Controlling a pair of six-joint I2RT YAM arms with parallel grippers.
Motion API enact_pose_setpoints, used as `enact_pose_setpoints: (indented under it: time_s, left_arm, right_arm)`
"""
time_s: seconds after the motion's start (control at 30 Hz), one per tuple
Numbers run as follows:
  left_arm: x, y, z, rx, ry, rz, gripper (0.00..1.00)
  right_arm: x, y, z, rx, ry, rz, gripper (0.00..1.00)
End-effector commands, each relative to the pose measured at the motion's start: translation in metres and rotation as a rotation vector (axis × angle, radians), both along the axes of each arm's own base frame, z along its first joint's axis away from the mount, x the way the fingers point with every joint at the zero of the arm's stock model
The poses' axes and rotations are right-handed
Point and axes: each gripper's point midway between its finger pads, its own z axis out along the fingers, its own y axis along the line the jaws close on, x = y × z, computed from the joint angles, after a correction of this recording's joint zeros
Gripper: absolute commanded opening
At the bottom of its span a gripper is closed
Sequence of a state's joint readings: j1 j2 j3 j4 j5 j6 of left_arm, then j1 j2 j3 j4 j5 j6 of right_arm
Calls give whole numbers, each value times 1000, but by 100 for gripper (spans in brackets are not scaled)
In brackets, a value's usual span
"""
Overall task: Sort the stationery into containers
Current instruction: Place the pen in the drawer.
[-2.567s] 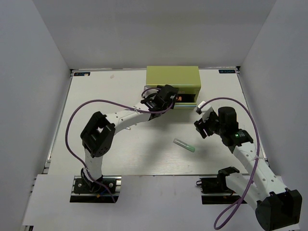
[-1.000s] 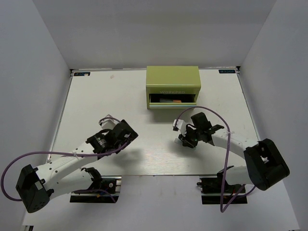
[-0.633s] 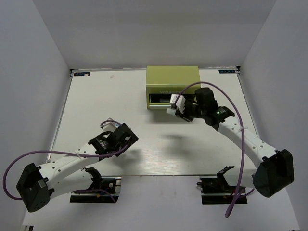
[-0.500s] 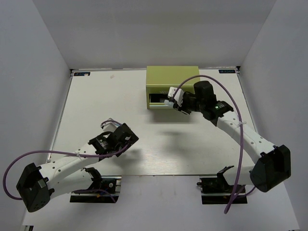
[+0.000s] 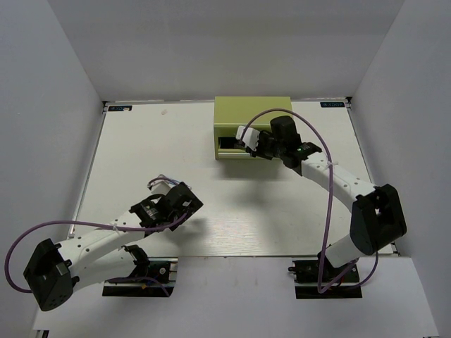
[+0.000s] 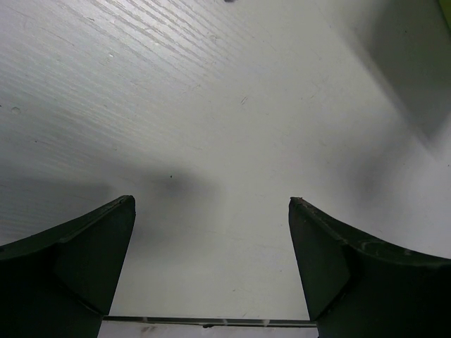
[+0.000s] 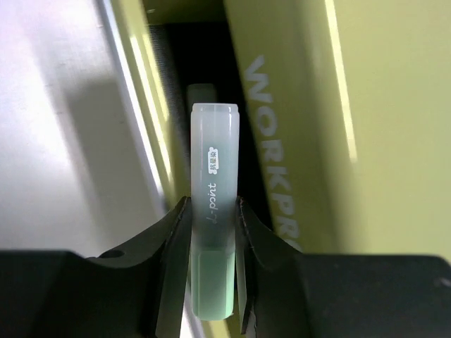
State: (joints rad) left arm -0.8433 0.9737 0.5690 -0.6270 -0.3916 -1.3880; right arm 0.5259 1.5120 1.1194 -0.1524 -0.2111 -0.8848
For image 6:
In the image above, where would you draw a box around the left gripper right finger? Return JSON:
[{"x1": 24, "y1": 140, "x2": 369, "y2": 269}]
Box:
[{"x1": 288, "y1": 197, "x2": 450, "y2": 337}]

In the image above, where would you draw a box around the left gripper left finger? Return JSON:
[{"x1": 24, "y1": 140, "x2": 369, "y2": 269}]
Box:
[{"x1": 1, "y1": 195, "x2": 136, "y2": 337}]

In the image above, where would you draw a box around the green metal drawer cabinet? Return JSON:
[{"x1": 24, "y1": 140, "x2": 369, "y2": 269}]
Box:
[{"x1": 438, "y1": 0, "x2": 451, "y2": 27}]

